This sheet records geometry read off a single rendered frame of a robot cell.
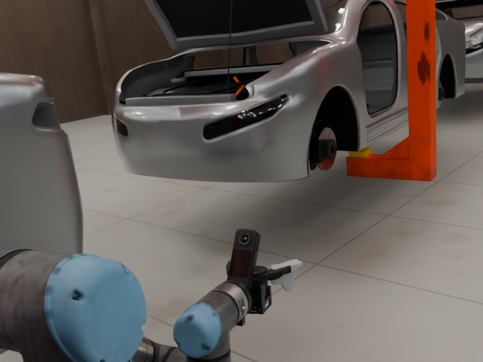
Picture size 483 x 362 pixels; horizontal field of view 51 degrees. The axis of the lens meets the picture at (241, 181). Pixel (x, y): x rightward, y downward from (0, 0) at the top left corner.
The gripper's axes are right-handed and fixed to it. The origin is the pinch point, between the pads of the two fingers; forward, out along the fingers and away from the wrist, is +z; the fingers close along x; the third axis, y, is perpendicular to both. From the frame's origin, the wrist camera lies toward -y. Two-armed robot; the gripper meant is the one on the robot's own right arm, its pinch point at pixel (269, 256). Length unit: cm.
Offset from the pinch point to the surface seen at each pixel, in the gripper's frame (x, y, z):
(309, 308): -54, 102, 195
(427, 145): 9, 10, 301
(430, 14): 12, -83, 295
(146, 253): -218, 95, 252
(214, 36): -162, -86, 303
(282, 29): -96, -84, 289
